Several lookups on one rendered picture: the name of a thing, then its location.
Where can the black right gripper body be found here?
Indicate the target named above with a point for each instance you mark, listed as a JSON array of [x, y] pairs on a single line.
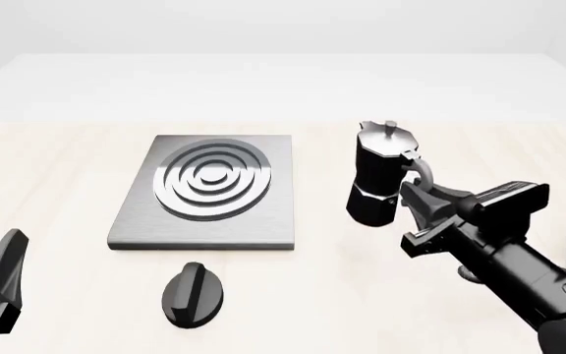
[[506, 201]]

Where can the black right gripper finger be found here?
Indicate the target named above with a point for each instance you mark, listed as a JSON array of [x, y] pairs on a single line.
[[425, 208], [457, 199]]

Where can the black and silver moka pot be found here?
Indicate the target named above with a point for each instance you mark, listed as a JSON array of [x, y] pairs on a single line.
[[374, 173]]

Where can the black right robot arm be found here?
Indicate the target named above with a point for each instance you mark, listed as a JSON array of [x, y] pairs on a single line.
[[524, 265]]

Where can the flat black stove plate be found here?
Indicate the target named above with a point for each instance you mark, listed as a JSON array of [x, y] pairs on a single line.
[[130, 228]]

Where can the round black stove knob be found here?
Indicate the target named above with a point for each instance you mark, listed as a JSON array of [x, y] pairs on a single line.
[[192, 295]]

